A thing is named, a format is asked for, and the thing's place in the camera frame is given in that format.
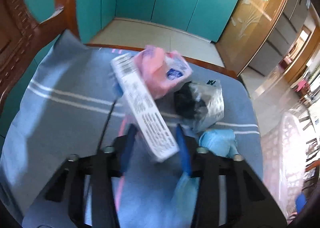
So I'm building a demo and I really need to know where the grey refrigerator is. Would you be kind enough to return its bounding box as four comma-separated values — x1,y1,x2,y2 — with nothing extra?
248,0,310,76

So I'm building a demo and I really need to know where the white printed carton box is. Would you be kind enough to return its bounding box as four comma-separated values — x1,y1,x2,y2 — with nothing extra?
111,53,179,162

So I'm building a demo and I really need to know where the light blue crumpled glove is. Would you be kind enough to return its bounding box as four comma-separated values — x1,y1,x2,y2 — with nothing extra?
173,129,238,221

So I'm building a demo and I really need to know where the pink plastic package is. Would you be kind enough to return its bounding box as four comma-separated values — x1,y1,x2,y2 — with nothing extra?
133,45,193,100

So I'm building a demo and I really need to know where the brown wooden chair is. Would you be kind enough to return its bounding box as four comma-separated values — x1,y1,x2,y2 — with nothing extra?
1,0,79,106

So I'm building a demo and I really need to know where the black and clear plastic bag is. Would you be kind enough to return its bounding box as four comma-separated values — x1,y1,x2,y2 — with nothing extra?
174,80,225,133

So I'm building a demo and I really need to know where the wooden glass door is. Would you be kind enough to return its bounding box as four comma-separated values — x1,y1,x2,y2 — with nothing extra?
216,0,287,75

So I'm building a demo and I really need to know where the white mesh trash basket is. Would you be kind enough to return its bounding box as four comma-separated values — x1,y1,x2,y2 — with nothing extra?
261,109,307,218

